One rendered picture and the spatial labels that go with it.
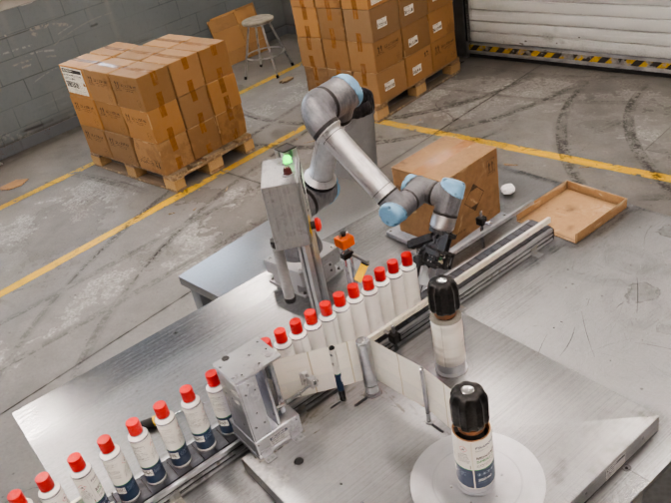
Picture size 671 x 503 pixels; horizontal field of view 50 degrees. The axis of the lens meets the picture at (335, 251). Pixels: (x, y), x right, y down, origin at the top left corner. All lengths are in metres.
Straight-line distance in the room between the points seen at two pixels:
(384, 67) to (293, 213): 4.12
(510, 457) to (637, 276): 0.90
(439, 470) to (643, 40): 4.95
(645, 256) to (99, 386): 1.81
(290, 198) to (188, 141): 3.75
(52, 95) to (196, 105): 2.26
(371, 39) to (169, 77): 1.56
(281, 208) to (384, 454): 0.67
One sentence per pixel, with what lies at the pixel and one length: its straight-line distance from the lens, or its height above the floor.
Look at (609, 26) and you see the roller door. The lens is 6.39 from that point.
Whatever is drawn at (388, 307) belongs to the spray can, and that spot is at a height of 0.96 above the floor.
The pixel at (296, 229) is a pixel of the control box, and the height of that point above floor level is 1.34.
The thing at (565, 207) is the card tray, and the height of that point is 0.83.
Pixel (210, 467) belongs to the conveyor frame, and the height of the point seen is 0.86.
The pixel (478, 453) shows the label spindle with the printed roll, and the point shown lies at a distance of 1.64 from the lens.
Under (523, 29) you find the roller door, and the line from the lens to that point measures 6.78.
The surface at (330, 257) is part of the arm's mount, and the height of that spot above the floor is 0.91.
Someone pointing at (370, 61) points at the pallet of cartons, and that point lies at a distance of 5.83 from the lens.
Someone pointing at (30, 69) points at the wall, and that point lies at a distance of 7.39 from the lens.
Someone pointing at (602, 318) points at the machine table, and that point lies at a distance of 2.30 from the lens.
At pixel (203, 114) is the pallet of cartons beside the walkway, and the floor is 0.45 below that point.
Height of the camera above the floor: 2.26
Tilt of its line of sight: 32 degrees down
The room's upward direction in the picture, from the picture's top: 12 degrees counter-clockwise
